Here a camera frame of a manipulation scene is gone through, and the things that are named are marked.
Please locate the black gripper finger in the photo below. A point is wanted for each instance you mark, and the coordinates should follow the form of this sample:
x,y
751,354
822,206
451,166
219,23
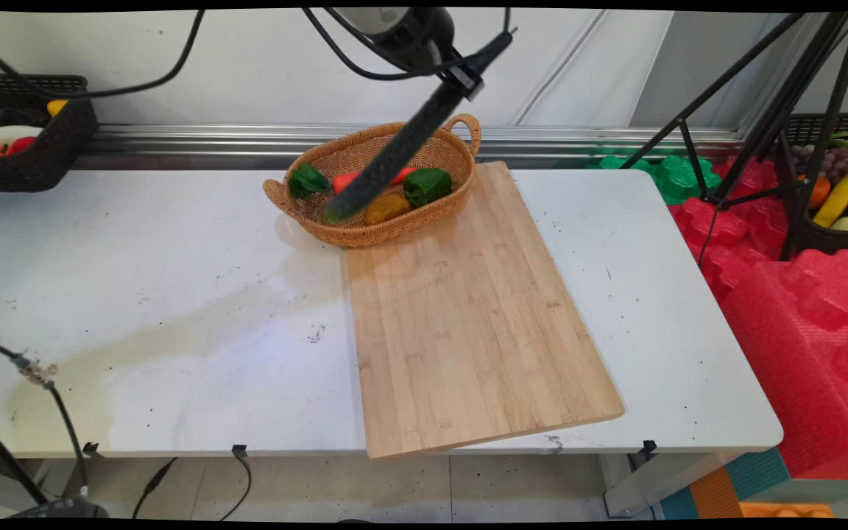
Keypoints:
x,y
466,82
494,46

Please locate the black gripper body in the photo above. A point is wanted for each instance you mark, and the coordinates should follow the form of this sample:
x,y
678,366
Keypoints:
x,y
428,37

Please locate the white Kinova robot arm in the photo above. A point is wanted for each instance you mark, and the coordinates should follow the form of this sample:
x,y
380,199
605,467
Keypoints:
x,y
369,18

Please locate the large green bell pepper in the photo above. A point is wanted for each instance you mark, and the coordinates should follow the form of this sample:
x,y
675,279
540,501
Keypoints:
x,y
428,185

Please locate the brown potato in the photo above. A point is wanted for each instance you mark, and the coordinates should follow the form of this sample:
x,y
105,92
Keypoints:
x,y
387,210

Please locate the orange carrot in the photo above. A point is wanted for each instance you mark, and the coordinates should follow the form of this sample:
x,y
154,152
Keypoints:
x,y
343,180

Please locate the small green bell pepper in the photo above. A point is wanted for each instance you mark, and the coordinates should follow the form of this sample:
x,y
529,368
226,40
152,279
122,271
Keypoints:
x,y
308,180

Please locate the green foam mat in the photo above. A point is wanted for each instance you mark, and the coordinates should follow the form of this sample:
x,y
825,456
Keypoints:
x,y
674,180

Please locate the bamboo cutting board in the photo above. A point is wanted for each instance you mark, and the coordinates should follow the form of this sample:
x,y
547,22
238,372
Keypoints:
x,y
468,316

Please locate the small red foam mat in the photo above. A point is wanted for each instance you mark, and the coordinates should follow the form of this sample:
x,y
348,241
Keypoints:
x,y
726,235

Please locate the orange toy fruit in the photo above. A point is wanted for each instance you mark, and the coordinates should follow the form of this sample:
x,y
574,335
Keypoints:
x,y
820,191

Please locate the purple toy grapes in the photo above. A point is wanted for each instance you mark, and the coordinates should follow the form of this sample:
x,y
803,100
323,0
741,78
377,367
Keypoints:
x,y
832,160

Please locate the yellow toy banana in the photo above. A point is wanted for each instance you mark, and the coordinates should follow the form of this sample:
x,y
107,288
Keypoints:
x,y
836,197

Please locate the yellow toy vegetable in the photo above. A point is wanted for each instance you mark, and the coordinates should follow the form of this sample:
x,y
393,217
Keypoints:
x,y
57,107

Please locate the black woven fruit bin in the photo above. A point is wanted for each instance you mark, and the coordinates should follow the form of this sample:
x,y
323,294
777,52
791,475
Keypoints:
x,y
829,239

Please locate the black woven vegetable bin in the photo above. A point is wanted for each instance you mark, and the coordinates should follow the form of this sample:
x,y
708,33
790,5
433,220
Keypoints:
x,y
56,151

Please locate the black table edge clip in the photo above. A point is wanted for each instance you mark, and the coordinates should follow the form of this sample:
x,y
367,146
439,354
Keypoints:
x,y
649,447
90,449

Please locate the red toy pepper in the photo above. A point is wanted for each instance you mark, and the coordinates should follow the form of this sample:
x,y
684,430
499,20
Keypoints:
x,y
20,145

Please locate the white toy radish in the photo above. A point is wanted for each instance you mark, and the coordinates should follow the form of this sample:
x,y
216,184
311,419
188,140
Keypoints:
x,y
15,135

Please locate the large red foam mat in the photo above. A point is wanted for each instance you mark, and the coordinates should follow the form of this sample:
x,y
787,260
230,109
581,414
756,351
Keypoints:
x,y
807,346

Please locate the white table leg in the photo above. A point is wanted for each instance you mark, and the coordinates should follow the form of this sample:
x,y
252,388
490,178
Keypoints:
x,y
659,482

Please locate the teal and orange floor mat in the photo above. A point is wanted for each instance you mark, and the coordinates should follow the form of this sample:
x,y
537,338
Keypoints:
x,y
751,478

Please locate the black device on floor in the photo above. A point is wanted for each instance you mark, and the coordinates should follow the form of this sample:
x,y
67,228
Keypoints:
x,y
63,508

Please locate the aluminium wall rail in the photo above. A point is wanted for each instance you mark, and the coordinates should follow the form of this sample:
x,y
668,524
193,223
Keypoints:
x,y
210,140

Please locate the black camera tripod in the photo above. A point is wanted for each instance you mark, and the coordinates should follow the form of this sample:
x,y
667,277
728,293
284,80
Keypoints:
x,y
792,96

